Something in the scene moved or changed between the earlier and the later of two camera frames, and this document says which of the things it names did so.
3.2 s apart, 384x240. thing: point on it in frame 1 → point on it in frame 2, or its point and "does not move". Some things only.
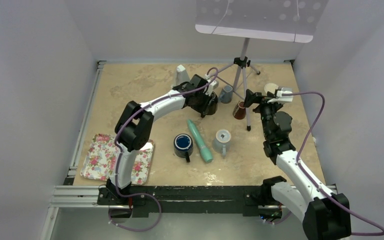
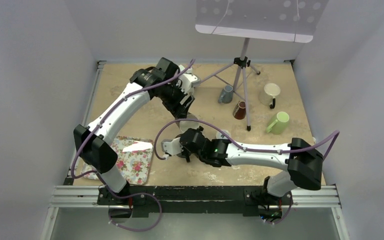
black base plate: x=141 y=200 does not move
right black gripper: x=257 y=98 → x=198 y=130
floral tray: x=100 y=161 does not move
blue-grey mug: x=226 y=96 does not move
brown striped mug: x=239 y=111 does not move
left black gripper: x=202 y=109 → x=179 y=110
